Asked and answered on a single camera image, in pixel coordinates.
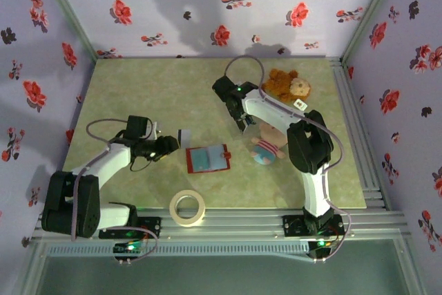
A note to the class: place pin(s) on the red leather card holder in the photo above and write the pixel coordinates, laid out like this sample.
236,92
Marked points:
227,154

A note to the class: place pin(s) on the green circuit board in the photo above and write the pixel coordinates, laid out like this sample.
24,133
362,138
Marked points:
129,248
321,244

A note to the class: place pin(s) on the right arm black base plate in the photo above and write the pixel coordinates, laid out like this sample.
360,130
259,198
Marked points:
291,226

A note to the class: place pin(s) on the long aluminium base rail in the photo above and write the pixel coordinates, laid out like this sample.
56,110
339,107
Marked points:
241,226

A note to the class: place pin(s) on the white plush toy tag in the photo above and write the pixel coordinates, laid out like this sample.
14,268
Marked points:
299,104

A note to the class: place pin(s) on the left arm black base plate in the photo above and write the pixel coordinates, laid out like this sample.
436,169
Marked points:
153,227

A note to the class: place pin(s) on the pink pig plush toy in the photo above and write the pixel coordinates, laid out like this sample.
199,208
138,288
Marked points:
267,146

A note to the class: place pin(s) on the grey credit card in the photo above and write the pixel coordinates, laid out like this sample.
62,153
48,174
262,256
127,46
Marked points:
184,136

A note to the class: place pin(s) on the beige masking tape roll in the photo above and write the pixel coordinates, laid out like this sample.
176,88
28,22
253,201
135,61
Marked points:
172,208

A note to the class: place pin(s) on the aluminium side rail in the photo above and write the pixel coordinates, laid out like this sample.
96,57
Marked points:
348,108

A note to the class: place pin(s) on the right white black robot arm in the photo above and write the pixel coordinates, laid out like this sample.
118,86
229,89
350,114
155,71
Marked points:
269,108

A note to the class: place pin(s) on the brown monkey plush toy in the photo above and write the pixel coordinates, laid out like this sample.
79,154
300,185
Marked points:
281,82

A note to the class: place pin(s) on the grey corner post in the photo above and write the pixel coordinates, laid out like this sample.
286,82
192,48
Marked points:
70,15
368,15

